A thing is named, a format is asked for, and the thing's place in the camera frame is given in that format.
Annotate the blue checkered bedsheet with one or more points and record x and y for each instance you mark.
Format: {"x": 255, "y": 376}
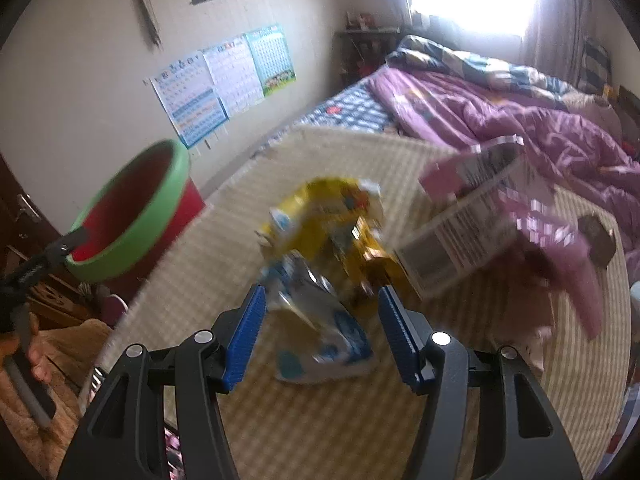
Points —
{"x": 355, "y": 105}

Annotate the small yellow object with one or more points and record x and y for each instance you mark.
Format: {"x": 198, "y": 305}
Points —
{"x": 608, "y": 91}

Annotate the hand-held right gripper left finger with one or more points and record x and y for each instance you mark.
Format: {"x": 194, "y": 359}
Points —
{"x": 247, "y": 340}

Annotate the dark wooden shelf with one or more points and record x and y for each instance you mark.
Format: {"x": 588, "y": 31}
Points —
{"x": 360, "y": 45}

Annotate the large torn pink carton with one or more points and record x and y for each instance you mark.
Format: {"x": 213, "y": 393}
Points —
{"x": 465, "y": 225}

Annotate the dark crumpled wrapper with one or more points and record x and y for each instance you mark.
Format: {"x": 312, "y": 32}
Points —
{"x": 597, "y": 240}

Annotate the red basin with green rim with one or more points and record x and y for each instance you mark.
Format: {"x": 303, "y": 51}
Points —
{"x": 125, "y": 210}

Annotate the purple quilt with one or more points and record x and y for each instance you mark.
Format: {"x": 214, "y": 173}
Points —
{"x": 525, "y": 125}

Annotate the blue checkered cushion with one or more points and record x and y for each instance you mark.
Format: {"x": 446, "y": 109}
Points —
{"x": 595, "y": 67}

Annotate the person's left hand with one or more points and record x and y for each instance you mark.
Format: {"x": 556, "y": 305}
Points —
{"x": 39, "y": 360}

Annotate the blue and white wall poster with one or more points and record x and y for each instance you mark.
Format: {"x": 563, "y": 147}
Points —
{"x": 187, "y": 105}

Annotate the blue patchwork quilt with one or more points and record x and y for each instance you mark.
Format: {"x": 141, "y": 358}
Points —
{"x": 450, "y": 57}

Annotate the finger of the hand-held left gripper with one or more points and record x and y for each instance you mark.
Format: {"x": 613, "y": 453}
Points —
{"x": 59, "y": 251}

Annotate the teal wall poster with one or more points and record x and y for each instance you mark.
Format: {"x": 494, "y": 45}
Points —
{"x": 270, "y": 57}

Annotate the yellow snack wrapper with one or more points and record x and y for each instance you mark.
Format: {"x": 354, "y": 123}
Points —
{"x": 320, "y": 220}

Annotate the grey hanging wall bars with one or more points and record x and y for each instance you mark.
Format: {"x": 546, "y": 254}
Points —
{"x": 145, "y": 15}

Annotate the brown plush blanket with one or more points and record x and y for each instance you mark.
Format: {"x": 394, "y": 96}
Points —
{"x": 70, "y": 360}

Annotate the beige checkered mat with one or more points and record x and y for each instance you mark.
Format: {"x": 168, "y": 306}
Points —
{"x": 200, "y": 270}

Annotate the blue and white snack wrapper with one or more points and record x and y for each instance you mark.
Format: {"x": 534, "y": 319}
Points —
{"x": 325, "y": 330}

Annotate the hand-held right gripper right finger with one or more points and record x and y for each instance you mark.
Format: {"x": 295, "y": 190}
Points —
{"x": 400, "y": 340}

